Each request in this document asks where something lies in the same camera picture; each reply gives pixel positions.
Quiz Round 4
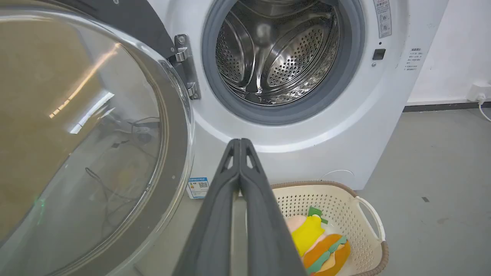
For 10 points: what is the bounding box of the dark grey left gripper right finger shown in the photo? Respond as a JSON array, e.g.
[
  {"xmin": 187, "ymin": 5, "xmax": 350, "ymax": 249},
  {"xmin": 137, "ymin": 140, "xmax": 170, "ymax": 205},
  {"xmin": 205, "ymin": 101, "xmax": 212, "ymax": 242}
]
[{"xmin": 240, "ymin": 138, "xmax": 307, "ymax": 276}]

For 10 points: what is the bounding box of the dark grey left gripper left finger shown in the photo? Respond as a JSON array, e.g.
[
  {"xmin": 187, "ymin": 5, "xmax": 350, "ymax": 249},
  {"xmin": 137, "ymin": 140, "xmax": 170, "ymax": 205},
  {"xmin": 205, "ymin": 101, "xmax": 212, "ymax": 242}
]
[{"xmin": 172, "ymin": 139, "xmax": 241, "ymax": 276}]

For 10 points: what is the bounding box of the white front-load washing machine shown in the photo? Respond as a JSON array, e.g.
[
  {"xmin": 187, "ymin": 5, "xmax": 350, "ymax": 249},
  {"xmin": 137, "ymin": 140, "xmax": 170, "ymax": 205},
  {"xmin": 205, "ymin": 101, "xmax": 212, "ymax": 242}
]
[{"xmin": 58, "ymin": 0, "xmax": 450, "ymax": 200}]

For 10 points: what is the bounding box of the round glass washing machine door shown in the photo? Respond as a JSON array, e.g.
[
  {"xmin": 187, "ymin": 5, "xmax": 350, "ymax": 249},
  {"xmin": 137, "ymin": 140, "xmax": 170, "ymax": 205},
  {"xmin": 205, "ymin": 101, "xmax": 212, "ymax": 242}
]
[{"xmin": 0, "ymin": 1, "xmax": 195, "ymax": 276}]

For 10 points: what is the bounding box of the plush hamburger toy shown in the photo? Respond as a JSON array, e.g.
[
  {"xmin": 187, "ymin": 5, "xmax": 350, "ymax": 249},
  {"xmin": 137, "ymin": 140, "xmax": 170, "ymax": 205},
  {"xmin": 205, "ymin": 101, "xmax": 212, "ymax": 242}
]
[{"xmin": 286, "ymin": 206, "xmax": 351, "ymax": 276}]

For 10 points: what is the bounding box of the cream perforated laundry basket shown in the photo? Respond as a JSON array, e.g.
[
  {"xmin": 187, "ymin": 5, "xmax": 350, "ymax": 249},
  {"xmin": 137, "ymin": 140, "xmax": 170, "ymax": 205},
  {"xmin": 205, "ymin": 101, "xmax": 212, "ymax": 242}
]
[{"xmin": 245, "ymin": 181, "xmax": 389, "ymax": 276}]

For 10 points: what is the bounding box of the white power cable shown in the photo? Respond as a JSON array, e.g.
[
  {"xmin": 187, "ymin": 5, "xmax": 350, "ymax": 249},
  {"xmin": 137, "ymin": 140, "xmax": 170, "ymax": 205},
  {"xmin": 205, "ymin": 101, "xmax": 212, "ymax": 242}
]
[{"xmin": 477, "ymin": 98, "xmax": 491, "ymax": 123}]

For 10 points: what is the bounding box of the white wall power socket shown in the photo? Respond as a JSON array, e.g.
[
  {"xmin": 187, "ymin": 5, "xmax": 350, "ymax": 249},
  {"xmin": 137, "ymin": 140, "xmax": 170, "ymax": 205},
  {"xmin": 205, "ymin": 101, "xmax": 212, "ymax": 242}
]
[{"xmin": 466, "ymin": 82, "xmax": 491, "ymax": 102}]

